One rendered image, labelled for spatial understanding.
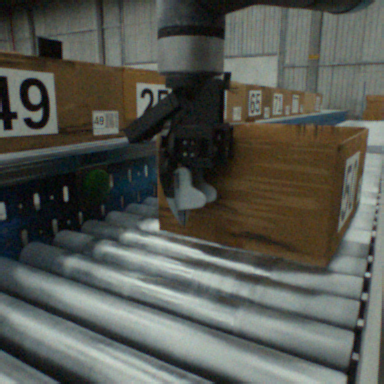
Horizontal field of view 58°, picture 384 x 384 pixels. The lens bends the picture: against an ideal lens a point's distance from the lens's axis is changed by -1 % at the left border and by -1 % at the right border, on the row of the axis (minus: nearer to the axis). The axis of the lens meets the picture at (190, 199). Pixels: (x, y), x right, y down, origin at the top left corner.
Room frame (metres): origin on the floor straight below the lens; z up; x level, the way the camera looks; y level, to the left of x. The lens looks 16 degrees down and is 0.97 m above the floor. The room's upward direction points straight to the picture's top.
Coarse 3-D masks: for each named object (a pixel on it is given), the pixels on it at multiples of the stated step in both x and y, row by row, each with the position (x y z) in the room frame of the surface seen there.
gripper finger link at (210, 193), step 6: (192, 168) 0.52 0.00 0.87; (198, 168) 0.51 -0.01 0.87; (192, 174) 0.52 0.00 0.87; (198, 174) 0.51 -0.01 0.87; (192, 180) 0.52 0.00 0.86; (198, 180) 0.51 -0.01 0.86; (198, 186) 0.51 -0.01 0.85; (204, 186) 0.51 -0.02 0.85; (210, 186) 0.50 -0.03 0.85; (204, 192) 0.51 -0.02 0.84; (210, 192) 0.50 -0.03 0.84; (216, 192) 0.50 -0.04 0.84; (210, 198) 0.50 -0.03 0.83; (186, 210) 0.51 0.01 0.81; (186, 216) 0.51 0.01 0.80
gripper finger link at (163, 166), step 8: (160, 152) 0.47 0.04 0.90; (160, 160) 0.47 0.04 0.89; (168, 160) 0.47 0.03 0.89; (160, 168) 0.47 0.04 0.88; (168, 168) 0.47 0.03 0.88; (176, 168) 0.48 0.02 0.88; (160, 176) 0.47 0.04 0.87; (168, 176) 0.47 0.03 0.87; (168, 184) 0.48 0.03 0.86; (168, 192) 0.48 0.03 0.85
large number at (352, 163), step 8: (352, 160) 0.54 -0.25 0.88; (352, 168) 0.55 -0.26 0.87; (352, 176) 0.56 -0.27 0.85; (344, 184) 0.49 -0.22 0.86; (352, 184) 0.57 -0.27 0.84; (344, 192) 0.49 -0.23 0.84; (352, 192) 0.58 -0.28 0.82; (344, 200) 0.50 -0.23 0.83; (352, 200) 0.60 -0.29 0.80; (344, 208) 0.51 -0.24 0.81; (352, 208) 0.61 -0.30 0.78; (344, 216) 0.52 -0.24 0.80
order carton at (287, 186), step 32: (256, 128) 0.90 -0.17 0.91; (288, 128) 0.86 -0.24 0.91; (320, 128) 0.82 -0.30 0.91; (352, 128) 0.78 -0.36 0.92; (256, 160) 0.49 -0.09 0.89; (288, 160) 0.47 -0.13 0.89; (320, 160) 0.45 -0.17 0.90; (160, 192) 0.58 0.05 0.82; (224, 192) 0.52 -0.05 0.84; (256, 192) 0.49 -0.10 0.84; (288, 192) 0.47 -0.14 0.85; (320, 192) 0.45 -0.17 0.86; (160, 224) 0.58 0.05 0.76; (192, 224) 0.55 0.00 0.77; (224, 224) 0.52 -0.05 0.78; (256, 224) 0.49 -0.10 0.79; (288, 224) 0.47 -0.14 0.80; (320, 224) 0.44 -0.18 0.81; (288, 256) 0.46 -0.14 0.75; (320, 256) 0.44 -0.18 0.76
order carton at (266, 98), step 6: (246, 84) 1.55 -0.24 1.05; (252, 84) 1.62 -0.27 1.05; (246, 90) 1.56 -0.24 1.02; (252, 90) 1.62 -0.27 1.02; (258, 90) 1.68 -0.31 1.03; (264, 90) 1.77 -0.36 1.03; (270, 90) 1.86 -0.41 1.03; (246, 96) 1.56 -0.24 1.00; (264, 96) 1.77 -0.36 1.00; (270, 96) 1.86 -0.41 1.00; (246, 102) 1.56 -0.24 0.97; (264, 102) 1.78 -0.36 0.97; (270, 102) 1.87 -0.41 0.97; (246, 108) 1.56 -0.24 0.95; (270, 108) 1.87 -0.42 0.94; (246, 114) 1.57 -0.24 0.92; (270, 114) 1.88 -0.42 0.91; (258, 120) 1.71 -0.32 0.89
